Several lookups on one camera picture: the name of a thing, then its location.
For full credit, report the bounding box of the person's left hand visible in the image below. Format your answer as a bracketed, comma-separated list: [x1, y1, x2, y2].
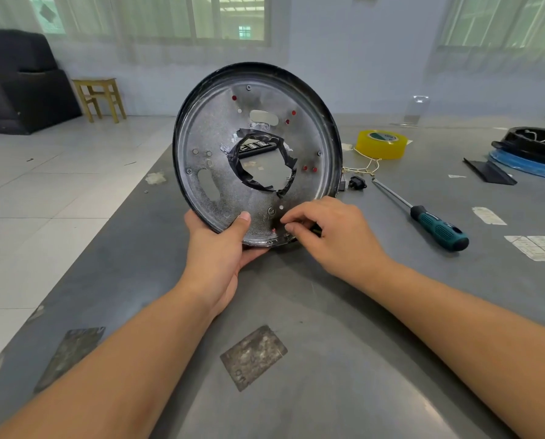
[183, 210, 271, 318]

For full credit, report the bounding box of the person's right hand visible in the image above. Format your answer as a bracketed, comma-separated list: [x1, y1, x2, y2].
[280, 196, 394, 293]

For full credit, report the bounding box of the white yellow wires bundle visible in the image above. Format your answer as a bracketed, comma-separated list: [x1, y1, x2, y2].
[342, 148, 381, 175]

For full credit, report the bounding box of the black metal round plate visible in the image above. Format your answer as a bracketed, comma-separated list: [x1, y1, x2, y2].
[172, 62, 344, 248]

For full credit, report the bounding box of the person's left forearm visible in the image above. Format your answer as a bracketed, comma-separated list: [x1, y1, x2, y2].
[0, 285, 218, 439]

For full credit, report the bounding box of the person's right forearm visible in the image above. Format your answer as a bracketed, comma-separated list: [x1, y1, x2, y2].
[368, 262, 545, 439]

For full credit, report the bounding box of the dark green black screwdriver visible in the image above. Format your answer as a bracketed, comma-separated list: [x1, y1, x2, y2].
[372, 177, 470, 252]

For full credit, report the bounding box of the yellow tape roll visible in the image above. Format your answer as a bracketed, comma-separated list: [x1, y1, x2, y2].
[355, 129, 408, 160]

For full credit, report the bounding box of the black bit set case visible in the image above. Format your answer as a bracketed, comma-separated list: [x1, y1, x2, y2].
[240, 139, 278, 157]

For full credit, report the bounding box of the clear acrylic stand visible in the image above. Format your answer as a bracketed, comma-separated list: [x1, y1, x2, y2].
[391, 95, 431, 127]

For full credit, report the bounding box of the black flat plate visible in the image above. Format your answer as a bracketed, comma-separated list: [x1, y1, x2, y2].
[463, 157, 518, 186]

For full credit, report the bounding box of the black round housing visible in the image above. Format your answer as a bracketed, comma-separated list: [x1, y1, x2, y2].
[491, 126, 545, 169]

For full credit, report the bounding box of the wooden stool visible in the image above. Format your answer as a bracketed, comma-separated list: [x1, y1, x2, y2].
[72, 77, 127, 124]

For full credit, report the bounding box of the wide sheer curtain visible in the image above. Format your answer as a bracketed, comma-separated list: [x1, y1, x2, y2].
[0, 0, 291, 67]

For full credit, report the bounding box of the narrow sheer curtain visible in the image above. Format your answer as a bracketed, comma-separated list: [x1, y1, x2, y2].
[425, 0, 545, 76]

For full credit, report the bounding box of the wide window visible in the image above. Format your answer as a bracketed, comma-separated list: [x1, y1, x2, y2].
[27, 0, 272, 45]

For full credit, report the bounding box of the black armchair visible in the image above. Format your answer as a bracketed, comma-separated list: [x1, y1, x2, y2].
[0, 29, 83, 135]

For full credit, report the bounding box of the narrow window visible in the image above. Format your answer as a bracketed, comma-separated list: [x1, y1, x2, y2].
[439, 0, 545, 50]

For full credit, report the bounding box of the blue plastic ring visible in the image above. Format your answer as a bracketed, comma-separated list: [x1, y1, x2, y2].
[488, 149, 545, 182]

